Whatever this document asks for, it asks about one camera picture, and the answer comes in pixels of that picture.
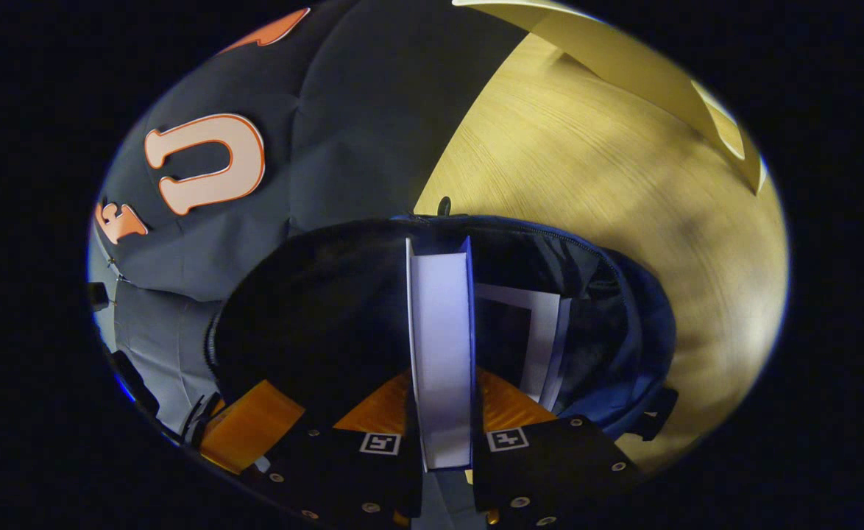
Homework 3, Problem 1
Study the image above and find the blue cover book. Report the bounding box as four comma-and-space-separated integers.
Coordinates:
405, 236, 477, 473

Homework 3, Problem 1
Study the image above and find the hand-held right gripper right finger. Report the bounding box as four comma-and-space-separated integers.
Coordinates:
471, 368, 642, 529

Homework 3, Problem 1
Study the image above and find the white cover book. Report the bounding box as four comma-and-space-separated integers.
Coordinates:
474, 282, 573, 404

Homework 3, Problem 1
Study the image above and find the blue schoolbag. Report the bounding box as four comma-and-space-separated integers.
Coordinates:
206, 213, 681, 442

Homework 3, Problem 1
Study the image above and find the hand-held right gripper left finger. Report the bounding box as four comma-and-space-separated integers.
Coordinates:
237, 368, 424, 528

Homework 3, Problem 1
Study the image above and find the white bookshelf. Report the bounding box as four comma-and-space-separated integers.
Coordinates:
452, 0, 769, 196

